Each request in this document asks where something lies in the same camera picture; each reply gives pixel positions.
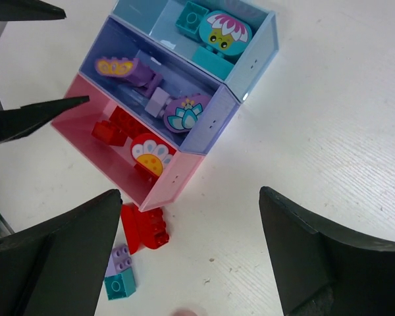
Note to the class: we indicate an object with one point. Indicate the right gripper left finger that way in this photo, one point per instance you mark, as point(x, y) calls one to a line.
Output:
point(57, 267)

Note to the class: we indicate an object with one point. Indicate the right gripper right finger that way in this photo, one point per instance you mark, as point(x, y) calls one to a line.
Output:
point(322, 267)

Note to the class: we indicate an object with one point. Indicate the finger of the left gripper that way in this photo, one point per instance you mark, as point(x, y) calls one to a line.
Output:
point(20, 123)
point(29, 10)

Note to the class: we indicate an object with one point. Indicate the red slope lego brick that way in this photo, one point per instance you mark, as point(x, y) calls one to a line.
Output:
point(127, 123)

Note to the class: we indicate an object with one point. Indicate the purple butterfly lego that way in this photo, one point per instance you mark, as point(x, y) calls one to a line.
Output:
point(132, 71)

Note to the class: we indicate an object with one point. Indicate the red flower round lego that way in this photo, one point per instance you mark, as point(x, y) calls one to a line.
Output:
point(151, 154)

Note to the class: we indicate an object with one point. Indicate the purple lego brick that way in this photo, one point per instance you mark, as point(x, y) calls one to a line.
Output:
point(150, 87)

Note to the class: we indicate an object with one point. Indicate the purple lotus lego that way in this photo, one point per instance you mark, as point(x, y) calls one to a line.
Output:
point(181, 114)

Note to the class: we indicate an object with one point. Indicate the teal flower face lego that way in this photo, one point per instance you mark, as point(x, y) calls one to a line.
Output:
point(224, 38)

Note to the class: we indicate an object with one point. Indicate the tiny red lego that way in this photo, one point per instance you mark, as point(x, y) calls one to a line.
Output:
point(109, 133)

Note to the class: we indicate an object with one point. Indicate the small lavender lego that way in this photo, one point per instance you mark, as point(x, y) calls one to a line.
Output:
point(158, 102)

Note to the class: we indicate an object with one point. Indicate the flat lavender lego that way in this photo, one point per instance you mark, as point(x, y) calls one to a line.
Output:
point(119, 260)

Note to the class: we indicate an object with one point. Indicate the small teal square lego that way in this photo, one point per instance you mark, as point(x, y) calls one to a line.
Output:
point(121, 285)

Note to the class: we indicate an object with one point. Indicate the large red lego piece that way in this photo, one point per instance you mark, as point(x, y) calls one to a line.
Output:
point(143, 229)

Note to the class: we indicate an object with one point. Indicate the purple container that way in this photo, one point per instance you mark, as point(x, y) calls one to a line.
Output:
point(180, 79)

